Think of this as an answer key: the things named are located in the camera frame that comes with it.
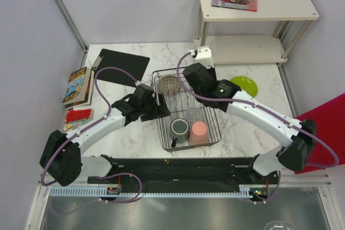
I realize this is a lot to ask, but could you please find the red folder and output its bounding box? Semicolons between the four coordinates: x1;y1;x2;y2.
295;93;345;174

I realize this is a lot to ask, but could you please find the clear glass tumbler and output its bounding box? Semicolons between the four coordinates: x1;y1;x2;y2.
186;107;202;125

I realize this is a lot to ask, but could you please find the patterned beige bowl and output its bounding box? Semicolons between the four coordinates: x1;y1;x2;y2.
157;75;181;95

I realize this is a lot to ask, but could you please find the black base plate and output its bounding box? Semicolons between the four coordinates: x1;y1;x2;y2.
87;157;278;194

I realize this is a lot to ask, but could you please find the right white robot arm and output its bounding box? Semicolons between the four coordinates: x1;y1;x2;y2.
182;63;316;184

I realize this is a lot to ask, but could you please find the red cover book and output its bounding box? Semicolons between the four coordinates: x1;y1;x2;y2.
63;108;94;133

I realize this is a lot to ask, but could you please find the colourful paperback book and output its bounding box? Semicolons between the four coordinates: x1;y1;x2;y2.
63;67;91;105

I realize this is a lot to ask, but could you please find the white two-tier shelf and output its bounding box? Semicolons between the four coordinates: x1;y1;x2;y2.
194;0;319;65

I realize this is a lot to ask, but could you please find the white cable duct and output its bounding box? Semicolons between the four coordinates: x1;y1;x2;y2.
50;186;253;198

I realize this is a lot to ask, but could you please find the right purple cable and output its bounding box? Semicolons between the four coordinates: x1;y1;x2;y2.
176;51;339;205

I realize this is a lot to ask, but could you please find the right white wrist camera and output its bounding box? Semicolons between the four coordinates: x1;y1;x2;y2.
190;46;214;69

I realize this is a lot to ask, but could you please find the black wire dish rack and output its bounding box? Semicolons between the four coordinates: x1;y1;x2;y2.
151;68;222;152

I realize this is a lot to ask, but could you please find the black clipboard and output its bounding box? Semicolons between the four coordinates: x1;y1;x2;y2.
91;48;150;87

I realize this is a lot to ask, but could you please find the grey ceramic mug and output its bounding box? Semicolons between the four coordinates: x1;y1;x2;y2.
168;119;190;148

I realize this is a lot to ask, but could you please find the pink plastic cup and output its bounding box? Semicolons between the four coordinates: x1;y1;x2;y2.
189;121;209;145

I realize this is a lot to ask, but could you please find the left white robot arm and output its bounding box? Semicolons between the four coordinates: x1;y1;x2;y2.
39;84;170;186

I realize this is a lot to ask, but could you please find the lime green plate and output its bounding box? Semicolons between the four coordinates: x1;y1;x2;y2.
230;76;258;97

